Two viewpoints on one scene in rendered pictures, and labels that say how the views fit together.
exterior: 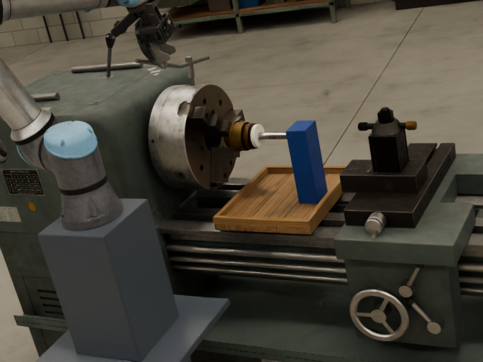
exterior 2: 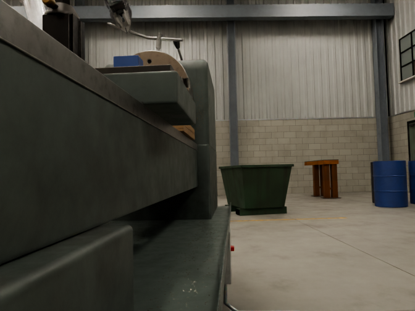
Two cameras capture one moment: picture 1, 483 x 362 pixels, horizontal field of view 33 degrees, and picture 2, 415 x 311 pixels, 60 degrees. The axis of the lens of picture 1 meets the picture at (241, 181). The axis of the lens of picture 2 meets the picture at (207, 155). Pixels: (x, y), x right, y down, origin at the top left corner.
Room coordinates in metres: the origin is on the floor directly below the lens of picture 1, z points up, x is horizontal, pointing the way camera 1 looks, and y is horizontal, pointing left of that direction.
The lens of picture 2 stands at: (1.82, -1.30, 0.74)
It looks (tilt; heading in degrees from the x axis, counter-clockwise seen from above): 3 degrees up; 63
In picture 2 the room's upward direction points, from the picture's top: 1 degrees counter-clockwise
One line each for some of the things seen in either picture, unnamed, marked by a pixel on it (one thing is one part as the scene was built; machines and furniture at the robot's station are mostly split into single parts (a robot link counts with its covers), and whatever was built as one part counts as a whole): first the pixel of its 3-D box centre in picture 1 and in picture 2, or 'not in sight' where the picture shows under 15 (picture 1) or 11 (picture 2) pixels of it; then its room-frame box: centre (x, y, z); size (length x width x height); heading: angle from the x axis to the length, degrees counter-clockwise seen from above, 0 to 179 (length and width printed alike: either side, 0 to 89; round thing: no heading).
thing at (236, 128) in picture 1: (241, 136); not in sight; (2.22, -0.03, 1.08); 0.09 x 0.09 x 0.09; 58
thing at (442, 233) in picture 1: (421, 202); (71, 107); (1.92, -0.46, 0.89); 0.53 x 0.30 x 0.06; 148
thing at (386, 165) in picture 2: not in sight; (389, 183); (8.17, 3.28, 0.44); 0.59 x 0.59 x 0.88
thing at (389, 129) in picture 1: (387, 126); (62, 13); (1.90, -0.39, 1.13); 0.08 x 0.08 x 0.03
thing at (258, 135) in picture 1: (275, 136); not in sight; (2.16, -0.12, 1.08); 0.13 x 0.07 x 0.07; 58
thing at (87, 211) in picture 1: (88, 197); not in sight; (1.82, 0.37, 1.15); 0.15 x 0.15 x 0.10
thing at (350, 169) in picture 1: (383, 175); not in sight; (1.92, -0.37, 1.00); 0.20 x 0.10 x 0.05; 58
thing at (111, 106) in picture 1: (91, 146); (166, 112); (2.49, 0.45, 1.06); 0.59 x 0.48 x 0.39; 58
